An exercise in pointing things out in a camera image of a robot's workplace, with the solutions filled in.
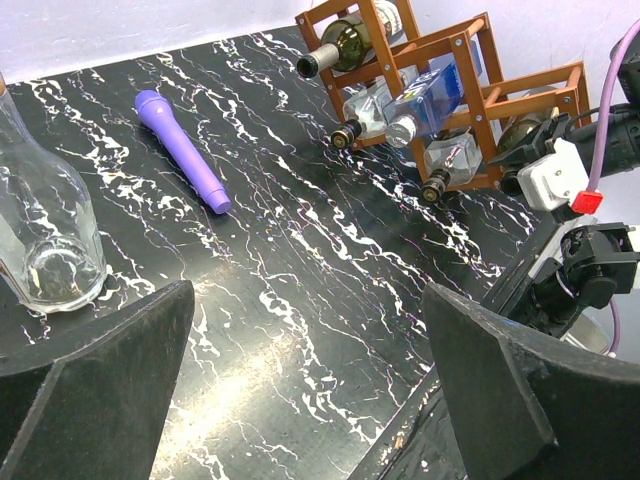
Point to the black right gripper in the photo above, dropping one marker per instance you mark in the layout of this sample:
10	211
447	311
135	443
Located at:
621	145

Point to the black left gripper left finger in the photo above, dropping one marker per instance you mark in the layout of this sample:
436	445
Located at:
92	402

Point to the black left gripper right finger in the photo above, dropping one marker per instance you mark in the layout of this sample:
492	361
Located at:
593	401

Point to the clear plastic bottle blue label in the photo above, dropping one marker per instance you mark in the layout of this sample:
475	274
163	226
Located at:
51	253

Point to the blue box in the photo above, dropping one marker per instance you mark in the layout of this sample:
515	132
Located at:
429	100

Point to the dark wine bottle silver cap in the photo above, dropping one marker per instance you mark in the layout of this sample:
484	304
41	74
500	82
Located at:
346	43

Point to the dark bottle brown label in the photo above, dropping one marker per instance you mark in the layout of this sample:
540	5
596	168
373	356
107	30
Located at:
520	125

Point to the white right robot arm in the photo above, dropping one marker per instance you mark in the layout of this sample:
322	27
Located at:
574	262

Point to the clear bottle gold cap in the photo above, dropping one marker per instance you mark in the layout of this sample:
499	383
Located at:
451	160

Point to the brown wooden wine rack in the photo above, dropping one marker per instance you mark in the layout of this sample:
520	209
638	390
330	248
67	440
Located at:
388	83

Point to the purple toy microphone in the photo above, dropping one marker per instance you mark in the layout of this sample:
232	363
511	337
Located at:
156	113

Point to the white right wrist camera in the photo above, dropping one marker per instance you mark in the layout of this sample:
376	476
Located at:
559	179

